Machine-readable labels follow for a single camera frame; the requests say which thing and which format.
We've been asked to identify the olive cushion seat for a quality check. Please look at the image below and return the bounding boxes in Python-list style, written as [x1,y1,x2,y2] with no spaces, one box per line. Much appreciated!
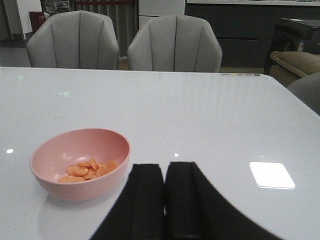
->
[267,51,320,87]

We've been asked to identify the dark grey counter cabinet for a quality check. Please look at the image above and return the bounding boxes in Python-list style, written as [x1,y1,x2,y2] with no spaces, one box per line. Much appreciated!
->
[185,0,320,68]

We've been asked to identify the pink plastic bowl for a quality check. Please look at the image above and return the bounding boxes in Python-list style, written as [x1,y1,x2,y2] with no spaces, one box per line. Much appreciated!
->
[29,128,131,201]

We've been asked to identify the red trash bin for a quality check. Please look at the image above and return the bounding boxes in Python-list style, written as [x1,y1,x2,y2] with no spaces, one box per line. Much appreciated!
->
[29,11,46,34]

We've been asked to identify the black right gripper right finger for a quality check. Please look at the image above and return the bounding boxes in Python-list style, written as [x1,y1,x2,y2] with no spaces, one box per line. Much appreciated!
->
[164,162,278,240]

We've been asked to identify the left beige upholstered chair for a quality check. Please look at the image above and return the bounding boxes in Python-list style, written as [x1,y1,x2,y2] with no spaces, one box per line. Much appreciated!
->
[26,10,119,70]

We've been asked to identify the right beige upholstered chair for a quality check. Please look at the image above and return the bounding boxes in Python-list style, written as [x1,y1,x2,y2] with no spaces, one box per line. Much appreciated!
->
[127,15,223,73]

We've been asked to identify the black appliance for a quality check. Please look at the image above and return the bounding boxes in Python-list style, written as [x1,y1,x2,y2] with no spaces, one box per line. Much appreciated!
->
[264,18,320,75]

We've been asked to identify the white cabinet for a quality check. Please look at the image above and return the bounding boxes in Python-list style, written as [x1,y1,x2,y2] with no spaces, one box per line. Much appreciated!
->
[138,0,187,30]

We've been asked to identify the orange ham slices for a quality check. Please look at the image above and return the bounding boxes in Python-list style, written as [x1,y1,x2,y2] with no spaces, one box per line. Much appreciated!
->
[58,158,118,183]

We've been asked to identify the beige upholstered chair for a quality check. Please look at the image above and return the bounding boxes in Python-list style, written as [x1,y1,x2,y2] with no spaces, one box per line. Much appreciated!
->
[127,15,223,73]
[26,10,119,70]

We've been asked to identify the grey chair at right edge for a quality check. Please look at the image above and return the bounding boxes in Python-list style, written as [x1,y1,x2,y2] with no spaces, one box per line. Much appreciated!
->
[286,72,320,115]

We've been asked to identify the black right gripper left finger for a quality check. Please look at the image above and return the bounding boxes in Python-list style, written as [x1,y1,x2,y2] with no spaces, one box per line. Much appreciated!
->
[91,164,164,240]

